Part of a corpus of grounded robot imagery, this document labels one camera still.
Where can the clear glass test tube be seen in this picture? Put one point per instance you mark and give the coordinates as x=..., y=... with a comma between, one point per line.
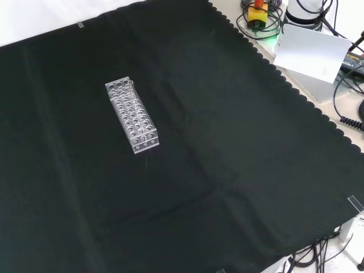
x=132, y=91

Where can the clear acrylic test tube rack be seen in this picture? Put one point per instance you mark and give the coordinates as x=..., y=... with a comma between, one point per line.
x=133, y=125

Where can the black table cloth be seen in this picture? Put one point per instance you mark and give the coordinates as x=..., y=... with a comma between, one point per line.
x=227, y=142

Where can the yellow emergency stop button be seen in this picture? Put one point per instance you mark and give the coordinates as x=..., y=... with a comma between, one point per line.
x=257, y=15

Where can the grey tape strip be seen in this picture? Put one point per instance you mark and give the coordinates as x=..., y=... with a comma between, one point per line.
x=80, y=25

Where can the pale board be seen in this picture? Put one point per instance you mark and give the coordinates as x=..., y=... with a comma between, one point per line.
x=310, y=51

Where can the clear tape tab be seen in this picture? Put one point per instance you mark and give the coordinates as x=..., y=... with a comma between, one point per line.
x=355, y=203

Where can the black power adapter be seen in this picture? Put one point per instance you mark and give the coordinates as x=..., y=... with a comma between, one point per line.
x=354, y=62

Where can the white table frame leg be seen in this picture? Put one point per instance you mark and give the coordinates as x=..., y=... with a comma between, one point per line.
x=351, y=227

